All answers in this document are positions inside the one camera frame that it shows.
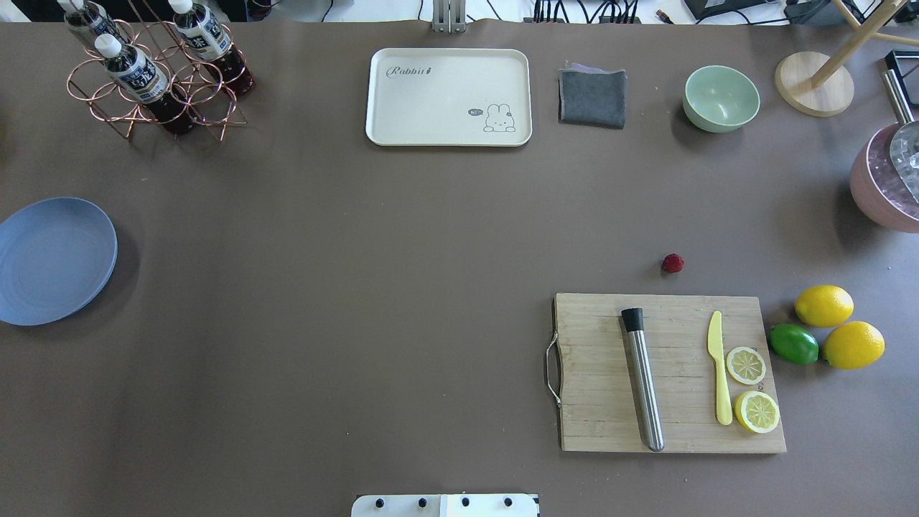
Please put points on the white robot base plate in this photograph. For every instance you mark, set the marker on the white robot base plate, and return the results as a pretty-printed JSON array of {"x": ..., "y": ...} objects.
[{"x": 459, "y": 504}]

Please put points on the steel muddler black tip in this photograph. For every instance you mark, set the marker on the steel muddler black tip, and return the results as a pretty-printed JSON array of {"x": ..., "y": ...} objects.
[{"x": 650, "y": 418}]

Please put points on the green lime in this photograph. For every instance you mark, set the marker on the green lime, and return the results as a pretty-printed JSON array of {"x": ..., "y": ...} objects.
[{"x": 794, "y": 343}]

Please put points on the yellow plastic knife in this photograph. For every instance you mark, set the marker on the yellow plastic knife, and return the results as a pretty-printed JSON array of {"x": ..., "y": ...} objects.
[{"x": 714, "y": 342}]

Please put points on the back left tea bottle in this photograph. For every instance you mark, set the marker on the back left tea bottle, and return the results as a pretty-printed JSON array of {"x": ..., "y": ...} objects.
[{"x": 87, "y": 20}]

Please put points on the blue round plate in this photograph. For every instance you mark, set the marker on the blue round plate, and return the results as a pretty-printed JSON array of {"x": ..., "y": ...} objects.
[{"x": 56, "y": 256}]

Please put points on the grey metal bracket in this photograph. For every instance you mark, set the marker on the grey metal bracket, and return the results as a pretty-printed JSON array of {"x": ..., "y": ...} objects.
[{"x": 449, "y": 16}]

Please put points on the front dark tea bottle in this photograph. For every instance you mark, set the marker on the front dark tea bottle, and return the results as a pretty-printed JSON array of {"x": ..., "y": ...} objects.
[{"x": 135, "y": 72}]

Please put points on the back right tea bottle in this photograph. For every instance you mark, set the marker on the back right tea bottle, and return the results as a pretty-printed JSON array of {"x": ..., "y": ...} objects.
[{"x": 211, "y": 44}]

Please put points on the cream rabbit tray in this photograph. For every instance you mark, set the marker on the cream rabbit tray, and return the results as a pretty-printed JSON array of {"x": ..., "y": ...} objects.
[{"x": 449, "y": 97}]

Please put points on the wooden stand round base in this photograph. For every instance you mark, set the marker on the wooden stand round base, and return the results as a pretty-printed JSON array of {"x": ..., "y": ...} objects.
[{"x": 817, "y": 84}]

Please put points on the copper wire bottle rack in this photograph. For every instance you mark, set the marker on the copper wire bottle rack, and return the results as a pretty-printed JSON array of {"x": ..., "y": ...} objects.
[{"x": 211, "y": 105}]

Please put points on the lower whole lemon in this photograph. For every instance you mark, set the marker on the lower whole lemon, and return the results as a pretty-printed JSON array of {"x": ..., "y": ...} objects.
[{"x": 854, "y": 345}]

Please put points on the upper whole lemon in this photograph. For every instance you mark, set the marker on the upper whole lemon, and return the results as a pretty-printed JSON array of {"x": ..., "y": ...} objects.
[{"x": 824, "y": 306}]

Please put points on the lower lemon half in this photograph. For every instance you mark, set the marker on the lower lemon half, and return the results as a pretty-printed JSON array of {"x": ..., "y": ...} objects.
[{"x": 757, "y": 411}]

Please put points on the pink ice bucket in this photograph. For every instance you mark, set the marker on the pink ice bucket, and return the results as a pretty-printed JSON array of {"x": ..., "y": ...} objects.
[{"x": 877, "y": 188}]

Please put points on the steel ice scoop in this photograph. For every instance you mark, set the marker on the steel ice scoop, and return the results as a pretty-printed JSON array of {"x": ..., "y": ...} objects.
[{"x": 903, "y": 148}]

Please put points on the upper lemon slice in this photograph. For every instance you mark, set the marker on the upper lemon slice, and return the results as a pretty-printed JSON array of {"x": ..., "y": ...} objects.
[{"x": 746, "y": 366}]

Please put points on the small red strawberry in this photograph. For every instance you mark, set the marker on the small red strawberry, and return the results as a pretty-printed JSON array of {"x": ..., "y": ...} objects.
[{"x": 673, "y": 263}]

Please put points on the light green bowl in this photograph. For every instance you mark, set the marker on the light green bowl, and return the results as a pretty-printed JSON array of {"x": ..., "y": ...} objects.
[{"x": 720, "y": 99}]

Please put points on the whole lemon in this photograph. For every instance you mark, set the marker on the whole lemon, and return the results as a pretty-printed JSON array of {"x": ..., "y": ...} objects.
[
  {"x": 854, "y": 345},
  {"x": 824, "y": 306}
]

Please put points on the grey folded cloth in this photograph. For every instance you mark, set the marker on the grey folded cloth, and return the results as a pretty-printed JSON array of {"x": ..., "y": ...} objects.
[{"x": 592, "y": 96}]

